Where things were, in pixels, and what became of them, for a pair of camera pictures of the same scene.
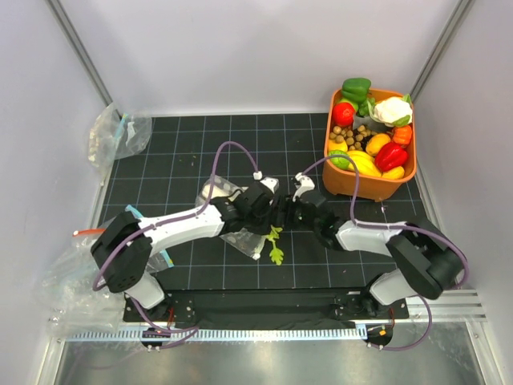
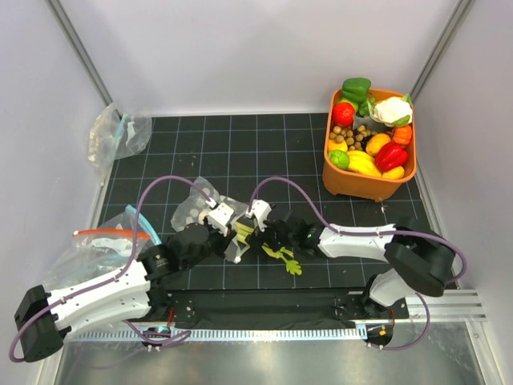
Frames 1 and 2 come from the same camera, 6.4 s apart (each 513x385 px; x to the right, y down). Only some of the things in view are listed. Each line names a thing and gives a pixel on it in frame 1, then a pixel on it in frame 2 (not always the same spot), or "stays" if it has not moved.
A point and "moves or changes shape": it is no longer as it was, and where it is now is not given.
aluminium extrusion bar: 451,305 stays
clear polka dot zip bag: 248,241 moves or changes shape
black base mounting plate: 265,310 stays
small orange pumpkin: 401,134 stays
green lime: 342,163 stays
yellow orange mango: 376,142 stays
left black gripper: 265,228 -> 224,241
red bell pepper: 389,156 stays
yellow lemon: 395,173 stays
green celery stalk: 276,254 moves or changes shape
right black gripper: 287,207 -> 265,237
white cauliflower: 393,111 stays
